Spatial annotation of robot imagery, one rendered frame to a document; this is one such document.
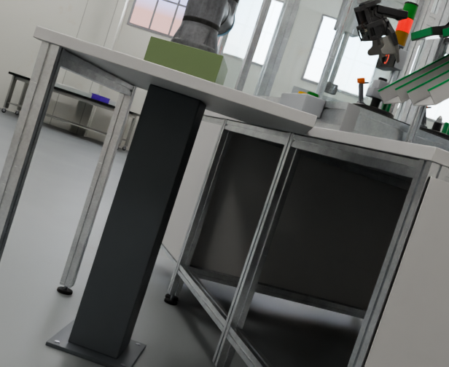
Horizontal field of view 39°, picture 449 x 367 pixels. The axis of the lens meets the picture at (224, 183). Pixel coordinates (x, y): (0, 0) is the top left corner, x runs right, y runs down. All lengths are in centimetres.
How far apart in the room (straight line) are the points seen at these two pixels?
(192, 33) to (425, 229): 92
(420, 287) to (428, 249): 8
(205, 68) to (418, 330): 92
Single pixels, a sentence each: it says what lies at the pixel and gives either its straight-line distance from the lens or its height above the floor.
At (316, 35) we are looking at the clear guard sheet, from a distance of 351.
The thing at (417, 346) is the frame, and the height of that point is 45.
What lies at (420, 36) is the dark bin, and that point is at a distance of 191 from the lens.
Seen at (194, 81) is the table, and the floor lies 85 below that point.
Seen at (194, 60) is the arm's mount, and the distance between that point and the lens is 185.
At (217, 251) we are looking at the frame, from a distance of 281.
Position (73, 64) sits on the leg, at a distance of 175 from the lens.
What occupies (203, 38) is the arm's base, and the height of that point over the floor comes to 101.
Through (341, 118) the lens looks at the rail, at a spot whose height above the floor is 91.
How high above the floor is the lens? 73
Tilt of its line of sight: 4 degrees down
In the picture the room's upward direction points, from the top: 18 degrees clockwise
